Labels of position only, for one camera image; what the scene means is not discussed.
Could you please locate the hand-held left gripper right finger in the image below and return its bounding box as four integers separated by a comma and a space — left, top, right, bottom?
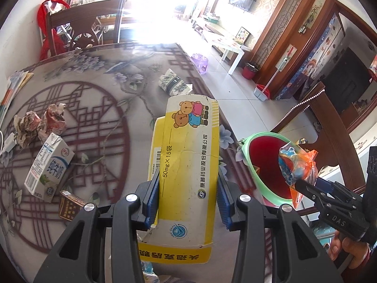
218, 172, 345, 283

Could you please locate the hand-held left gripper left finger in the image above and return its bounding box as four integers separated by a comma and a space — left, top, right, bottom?
34, 172, 161, 283

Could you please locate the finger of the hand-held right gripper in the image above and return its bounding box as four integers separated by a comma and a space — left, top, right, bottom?
295, 178, 333, 211
316, 180, 364, 201

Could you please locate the orange blue snack wrapper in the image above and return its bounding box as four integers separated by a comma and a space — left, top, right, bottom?
278, 141, 319, 210

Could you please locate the green rimmed red trash bin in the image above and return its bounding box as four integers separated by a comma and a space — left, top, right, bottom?
239, 132, 319, 211

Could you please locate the yellow bear print box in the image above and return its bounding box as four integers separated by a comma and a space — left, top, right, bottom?
138, 94, 220, 264

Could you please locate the grey printed paper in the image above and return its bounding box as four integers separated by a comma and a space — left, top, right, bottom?
13, 110, 45, 148

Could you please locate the person's right hand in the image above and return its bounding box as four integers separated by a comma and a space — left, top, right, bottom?
328, 230, 370, 269

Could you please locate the blue printed packet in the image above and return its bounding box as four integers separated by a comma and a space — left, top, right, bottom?
141, 261, 161, 283

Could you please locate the small brown box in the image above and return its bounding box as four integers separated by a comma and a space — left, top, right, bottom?
58, 190, 89, 221

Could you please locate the grey red dustpan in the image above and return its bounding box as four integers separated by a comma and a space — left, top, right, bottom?
254, 84, 271, 101

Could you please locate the green white milk carton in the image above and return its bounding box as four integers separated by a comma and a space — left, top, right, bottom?
24, 133, 75, 203

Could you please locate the red mop with bucket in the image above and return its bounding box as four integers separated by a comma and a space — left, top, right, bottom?
263, 59, 287, 90

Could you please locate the crumpled blue white wrapper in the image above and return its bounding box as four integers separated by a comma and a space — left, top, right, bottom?
158, 68, 193, 97

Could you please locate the cartoon printed door curtain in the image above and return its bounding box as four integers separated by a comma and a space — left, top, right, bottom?
278, 12, 346, 99

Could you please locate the crumpled red printed paper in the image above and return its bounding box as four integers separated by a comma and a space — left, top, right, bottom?
41, 103, 68, 137

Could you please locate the small red waste bin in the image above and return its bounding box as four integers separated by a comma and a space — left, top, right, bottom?
242, 62, 260, 80

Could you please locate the floral hanging scroll picture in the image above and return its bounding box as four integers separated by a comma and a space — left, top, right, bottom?
300, 0, 326, 34
277, 44, 298, 73

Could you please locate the purple plastic stool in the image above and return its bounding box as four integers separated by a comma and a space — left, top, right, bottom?
191, 53, 209, 75

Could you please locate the framed geometric picture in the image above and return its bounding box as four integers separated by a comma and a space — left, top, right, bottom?
234, 26, 252, 45

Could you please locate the small white table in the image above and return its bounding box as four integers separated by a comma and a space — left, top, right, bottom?
202, 31, 254, 75

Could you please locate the stack of magazines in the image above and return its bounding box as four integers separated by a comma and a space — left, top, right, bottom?
0, 71, 34, 124

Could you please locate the low television cabinet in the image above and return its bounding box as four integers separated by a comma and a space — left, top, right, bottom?
191, 15, 245, 48

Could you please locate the red cloth bag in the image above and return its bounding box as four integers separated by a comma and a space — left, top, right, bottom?
37, 0, 71, 61

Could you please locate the wooden chair with round carving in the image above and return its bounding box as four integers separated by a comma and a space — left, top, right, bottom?
46, 0, 124, 56

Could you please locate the wooden chair with bead string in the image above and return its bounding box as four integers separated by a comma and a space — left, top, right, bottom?
271, 82, 377, 233

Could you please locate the white bead string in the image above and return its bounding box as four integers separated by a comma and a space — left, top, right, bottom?
269, 87, 326, 133

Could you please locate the white charger with cable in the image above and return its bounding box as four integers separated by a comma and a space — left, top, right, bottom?
0, 133, 18, 157

